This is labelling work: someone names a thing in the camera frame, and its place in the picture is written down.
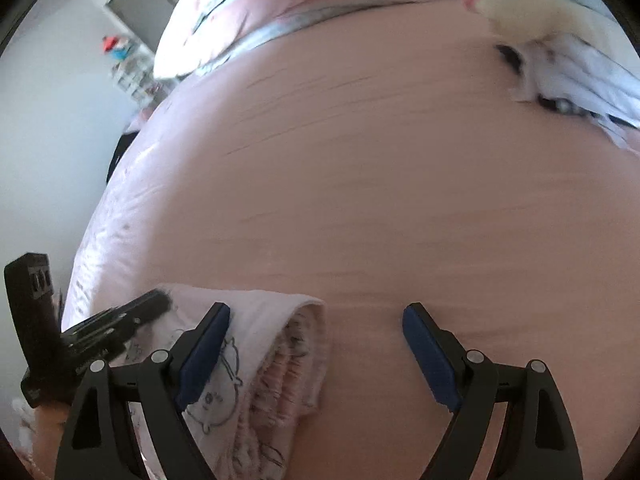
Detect pink cartoon print pajama pants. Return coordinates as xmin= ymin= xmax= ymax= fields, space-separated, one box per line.
xmin=116 ymin=284 xmax=329 ymax=479

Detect person left hand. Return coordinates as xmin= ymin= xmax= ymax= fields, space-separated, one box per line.
xmin=32 ymin=402 xmax=70 ymax=479

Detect black bag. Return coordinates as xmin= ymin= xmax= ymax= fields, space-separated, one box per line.
xmin=105 ymin=131 xmax=138 ymax=182

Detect white shelf rack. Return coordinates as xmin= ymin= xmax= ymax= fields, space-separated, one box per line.
xmin=111 ymin=53 xmax=168 ymax=107

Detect pink bed sheet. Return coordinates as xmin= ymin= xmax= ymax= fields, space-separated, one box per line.
xmin=63 ymin=1 xmax=639 ymax=479

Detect grey room door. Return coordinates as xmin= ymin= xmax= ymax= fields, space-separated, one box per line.
xmin=103 ymin=0 xmax=222 ymax=57

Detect folded white striped garment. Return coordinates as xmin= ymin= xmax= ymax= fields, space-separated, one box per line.
xmin=496 ymin=34 xmax=639 ymax=154

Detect folded cream garment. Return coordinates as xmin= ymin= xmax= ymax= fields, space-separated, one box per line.
xmin=464 ymin=0 xmax=626 ymax=44

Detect red blue wall toy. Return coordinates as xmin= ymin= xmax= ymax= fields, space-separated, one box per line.
xmin=102 ymin=36 xmax=134 ymax=62

